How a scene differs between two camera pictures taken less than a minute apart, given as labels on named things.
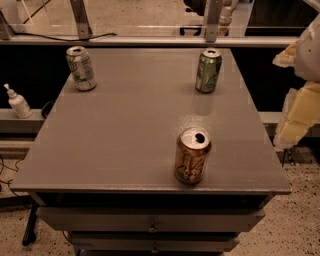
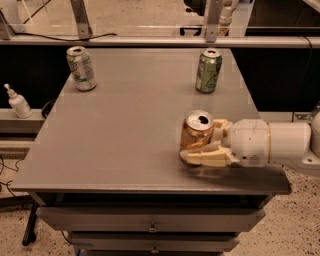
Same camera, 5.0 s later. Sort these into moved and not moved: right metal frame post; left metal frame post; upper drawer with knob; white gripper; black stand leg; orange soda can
Moved: orange soda can; white gripper
Not moved: upper drawer with knob; right metal frame post; black stand leg; left metal frame post
